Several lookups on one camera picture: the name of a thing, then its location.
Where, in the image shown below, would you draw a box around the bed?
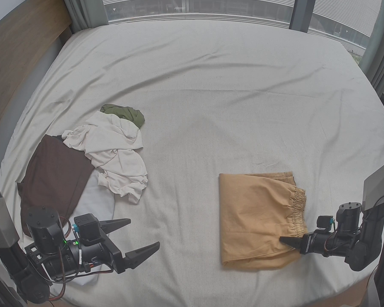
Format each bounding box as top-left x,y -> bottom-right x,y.
0,0 -> 384,307

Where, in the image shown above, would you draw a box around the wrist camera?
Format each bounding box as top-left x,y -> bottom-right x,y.
317,216 -> 335,233
73,214 -> 101,246

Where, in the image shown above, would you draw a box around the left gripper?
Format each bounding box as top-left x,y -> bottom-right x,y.
70,217 -> 161,275

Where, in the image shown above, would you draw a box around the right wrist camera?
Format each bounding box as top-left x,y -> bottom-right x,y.
317,216 -> 335,233

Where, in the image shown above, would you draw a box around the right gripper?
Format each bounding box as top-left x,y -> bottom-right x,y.
298,232 -> 333,256

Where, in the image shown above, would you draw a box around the olive green garment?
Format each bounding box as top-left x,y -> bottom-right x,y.
100,104 -> 146,130

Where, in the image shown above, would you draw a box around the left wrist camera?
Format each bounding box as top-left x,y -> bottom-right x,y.
73,214 -> 101,246

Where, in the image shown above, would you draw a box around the brown garment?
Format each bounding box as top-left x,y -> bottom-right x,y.
17,135 -> 95,237

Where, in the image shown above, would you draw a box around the white folded garment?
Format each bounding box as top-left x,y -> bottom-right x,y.
61,171 -> 116,285

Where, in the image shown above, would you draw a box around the grey-green curtain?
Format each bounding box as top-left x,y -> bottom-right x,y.
56,0 -> 109,33
358,0 -> 384,92

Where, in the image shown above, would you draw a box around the tan shorts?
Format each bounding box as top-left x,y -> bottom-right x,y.
219,171 -> 308,271

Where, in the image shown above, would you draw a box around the cream white garment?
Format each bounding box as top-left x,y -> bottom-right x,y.
62,111 -> 148,205

